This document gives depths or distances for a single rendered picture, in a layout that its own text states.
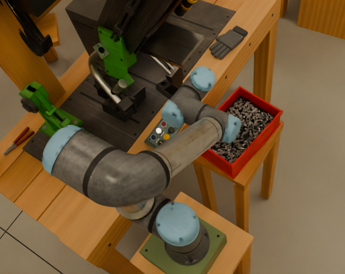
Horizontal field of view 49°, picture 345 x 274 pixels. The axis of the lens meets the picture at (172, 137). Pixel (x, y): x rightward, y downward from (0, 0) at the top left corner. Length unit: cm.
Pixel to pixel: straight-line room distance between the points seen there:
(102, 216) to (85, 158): 73
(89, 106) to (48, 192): 42
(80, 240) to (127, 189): 75
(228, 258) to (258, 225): 94
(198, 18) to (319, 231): 133
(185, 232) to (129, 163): 41
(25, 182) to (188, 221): 82
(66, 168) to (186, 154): 26
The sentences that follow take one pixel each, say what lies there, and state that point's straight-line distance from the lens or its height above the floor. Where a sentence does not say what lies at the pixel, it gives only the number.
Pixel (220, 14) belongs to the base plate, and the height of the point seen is 90.
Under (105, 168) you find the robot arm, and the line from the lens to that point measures 72.
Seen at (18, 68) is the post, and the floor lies 117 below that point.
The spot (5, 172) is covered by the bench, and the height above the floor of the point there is 88.
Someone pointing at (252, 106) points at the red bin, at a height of 88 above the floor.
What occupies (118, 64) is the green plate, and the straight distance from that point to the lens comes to 148.
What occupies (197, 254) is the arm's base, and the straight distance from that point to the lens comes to 124.
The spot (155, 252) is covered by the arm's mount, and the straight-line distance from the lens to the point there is 131.
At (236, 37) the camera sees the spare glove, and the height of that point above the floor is 93.
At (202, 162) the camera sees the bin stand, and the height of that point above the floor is 80.
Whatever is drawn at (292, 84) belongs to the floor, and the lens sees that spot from 279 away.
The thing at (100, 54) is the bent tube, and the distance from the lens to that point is 146.
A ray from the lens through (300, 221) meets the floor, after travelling 233.
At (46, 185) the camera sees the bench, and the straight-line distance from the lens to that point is 163.
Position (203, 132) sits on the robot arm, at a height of 141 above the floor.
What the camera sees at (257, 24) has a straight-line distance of 187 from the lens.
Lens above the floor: 219
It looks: 58 degrees down
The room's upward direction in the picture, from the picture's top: 18 degrees counter-clockwise
